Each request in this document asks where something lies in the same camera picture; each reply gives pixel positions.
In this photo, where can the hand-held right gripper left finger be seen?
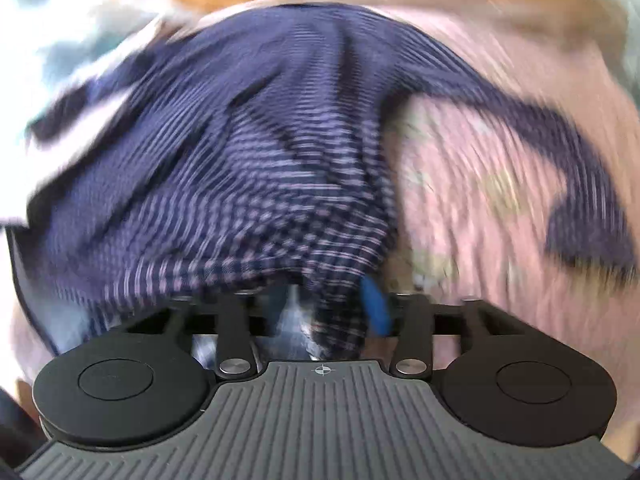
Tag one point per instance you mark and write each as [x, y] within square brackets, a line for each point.
[232, 327]

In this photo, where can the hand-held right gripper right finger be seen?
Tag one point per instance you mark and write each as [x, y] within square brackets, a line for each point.
[376, 305]

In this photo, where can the blue checked shirt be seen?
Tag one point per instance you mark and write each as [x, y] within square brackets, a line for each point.
[240, 160]

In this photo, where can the pink bear print quilt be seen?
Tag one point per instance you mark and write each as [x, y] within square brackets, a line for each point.
[480, 170]

